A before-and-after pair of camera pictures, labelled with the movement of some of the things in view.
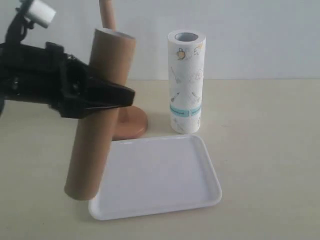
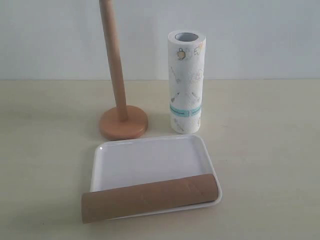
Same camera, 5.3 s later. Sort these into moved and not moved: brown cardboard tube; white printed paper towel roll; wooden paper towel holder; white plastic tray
Moved: brown cardboard tube
Not moved: white printed paper towel roll; wooden paper towel holder; white plastic tray
